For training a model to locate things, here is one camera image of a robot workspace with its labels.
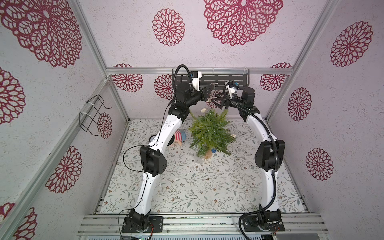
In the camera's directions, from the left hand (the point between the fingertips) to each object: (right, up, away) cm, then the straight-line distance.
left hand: (214, 86), depth 76 cm
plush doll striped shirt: (-20, -27, +26) cm, 42 cm away
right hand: (+1, -3, +9) cm, 9 cm away
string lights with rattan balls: (-5, -11, +10) cm, 15 cm away
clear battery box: (-8, -42, +20) cm, 47 cm away
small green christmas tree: (-2, -24, -2) cm, 24 cm away
